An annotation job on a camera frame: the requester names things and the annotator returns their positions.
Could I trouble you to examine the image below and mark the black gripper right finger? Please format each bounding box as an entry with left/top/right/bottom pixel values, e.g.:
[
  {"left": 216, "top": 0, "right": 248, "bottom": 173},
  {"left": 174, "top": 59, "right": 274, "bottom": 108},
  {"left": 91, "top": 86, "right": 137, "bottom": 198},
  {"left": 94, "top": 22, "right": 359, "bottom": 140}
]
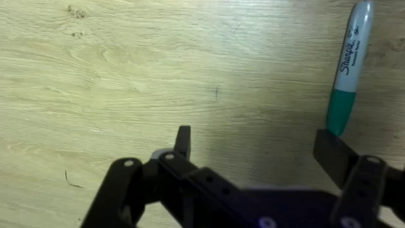
[{"left": 313, "top": 128, "right": 405, "bottom": 228}]

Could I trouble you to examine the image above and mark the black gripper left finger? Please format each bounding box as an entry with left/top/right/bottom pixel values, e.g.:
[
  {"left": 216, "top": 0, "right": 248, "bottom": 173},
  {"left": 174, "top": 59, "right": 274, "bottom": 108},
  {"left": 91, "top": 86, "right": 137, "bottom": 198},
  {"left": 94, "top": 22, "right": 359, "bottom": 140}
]
[{"left": 80, "top": 124, "right": 200, "bottom": 228}]

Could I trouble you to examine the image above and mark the green Sharpie marker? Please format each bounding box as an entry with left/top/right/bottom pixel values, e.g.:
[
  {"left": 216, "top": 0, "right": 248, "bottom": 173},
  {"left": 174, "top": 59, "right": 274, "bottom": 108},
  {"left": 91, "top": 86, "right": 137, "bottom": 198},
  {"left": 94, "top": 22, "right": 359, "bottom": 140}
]
[{"left": 324, "top": 0, "right": 376, "bottom": 138}]

